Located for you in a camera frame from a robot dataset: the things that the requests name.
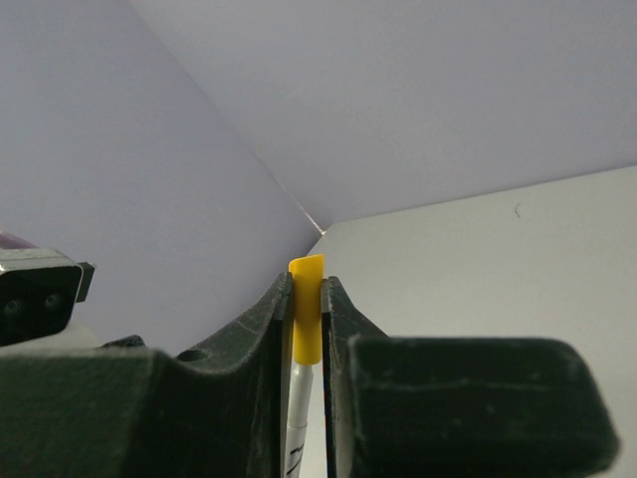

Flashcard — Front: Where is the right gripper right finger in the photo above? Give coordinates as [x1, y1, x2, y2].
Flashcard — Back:
[320, 277, 620, 477]

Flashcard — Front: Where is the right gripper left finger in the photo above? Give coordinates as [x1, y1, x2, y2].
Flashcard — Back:
[1, 273, 293, 477]

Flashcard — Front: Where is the yellow pen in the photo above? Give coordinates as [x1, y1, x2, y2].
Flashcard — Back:
[284, 363, 314, 478]

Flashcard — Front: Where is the yellow pen cap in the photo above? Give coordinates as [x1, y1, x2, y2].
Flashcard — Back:
[289, 255, 324, 366]

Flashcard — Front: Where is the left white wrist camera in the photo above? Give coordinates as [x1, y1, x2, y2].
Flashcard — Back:
[1, 248, 96, 347]

